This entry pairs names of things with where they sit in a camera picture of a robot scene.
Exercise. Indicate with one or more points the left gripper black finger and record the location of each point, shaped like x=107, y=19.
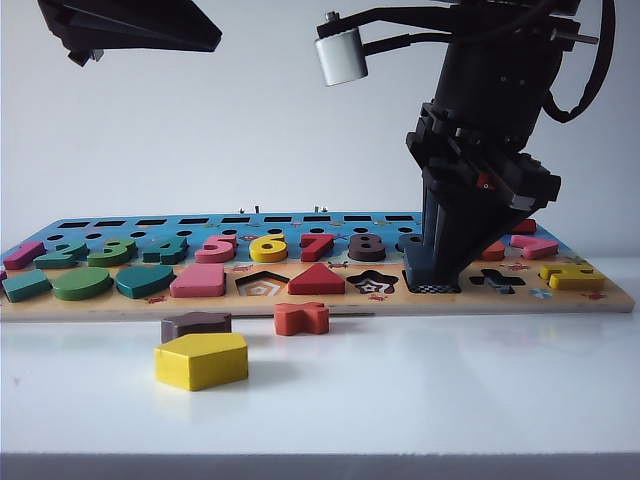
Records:
x=130, y=22

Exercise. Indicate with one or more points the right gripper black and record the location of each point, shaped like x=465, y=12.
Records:
x=460, y=155

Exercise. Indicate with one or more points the dark blue wooden square block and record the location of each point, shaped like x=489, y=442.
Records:
x=414, y=272

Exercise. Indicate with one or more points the dark blue wooden number nine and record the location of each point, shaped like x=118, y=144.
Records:
x=406, y=243

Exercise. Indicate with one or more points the orange wooden number ten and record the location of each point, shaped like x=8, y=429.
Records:
x=495, y=252

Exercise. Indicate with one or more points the red wooden minus sign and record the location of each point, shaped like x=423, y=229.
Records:
x=529, y=227

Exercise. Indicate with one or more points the pink wooden angle sign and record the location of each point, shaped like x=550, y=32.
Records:
x=537, y=248

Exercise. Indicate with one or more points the brown wooden number eight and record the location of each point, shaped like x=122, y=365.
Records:
x=356, y=255

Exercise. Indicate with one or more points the red wooden number seven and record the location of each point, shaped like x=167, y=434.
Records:
x=320, y=252

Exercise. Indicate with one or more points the yellow wooden math sign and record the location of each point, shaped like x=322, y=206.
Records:
x=575, y=282

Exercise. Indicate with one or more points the red wooden triangle block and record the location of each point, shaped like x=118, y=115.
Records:
x=317, y=282

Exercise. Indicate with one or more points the orange wooden cross block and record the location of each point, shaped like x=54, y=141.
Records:
x=300, y=322

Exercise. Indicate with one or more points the yellow wooden number six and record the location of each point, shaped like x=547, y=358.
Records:
x=267, y=256

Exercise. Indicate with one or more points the green wooden number three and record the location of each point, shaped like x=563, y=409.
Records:
x=112, y=258

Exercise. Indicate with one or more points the dark green wooden number four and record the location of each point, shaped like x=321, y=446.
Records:
x=170, y=256

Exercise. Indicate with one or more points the pink wooden number five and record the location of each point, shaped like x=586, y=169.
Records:
x=215, y=256

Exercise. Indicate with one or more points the teal wooden number two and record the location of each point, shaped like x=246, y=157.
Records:
x=65, y=258

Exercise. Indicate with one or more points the magenta wooden number one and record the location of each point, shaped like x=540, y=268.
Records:
x=22, y=256

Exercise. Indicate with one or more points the teal wooden heart block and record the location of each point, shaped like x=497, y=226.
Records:
x=145, y=282

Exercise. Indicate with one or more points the pink wooden trapezoid block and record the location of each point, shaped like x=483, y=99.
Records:
x=197, y=282

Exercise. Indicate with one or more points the green wooden oval block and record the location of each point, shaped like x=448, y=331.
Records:
x=82, y=285

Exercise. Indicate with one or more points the brown wooden star block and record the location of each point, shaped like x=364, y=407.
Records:
x=195, y=325

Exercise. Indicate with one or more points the wooden number shape puzzle board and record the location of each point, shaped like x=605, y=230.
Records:
x=125, y=306

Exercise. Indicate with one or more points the teal wooden rectangle block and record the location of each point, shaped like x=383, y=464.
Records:
x=27, y=287

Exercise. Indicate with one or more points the yellow wooden pentagon block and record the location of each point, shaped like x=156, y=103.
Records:
x=200, y=365

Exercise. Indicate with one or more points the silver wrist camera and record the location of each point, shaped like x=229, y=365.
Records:
x=340, y=55

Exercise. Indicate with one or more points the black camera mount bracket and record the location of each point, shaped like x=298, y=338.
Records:
x=400, y=15

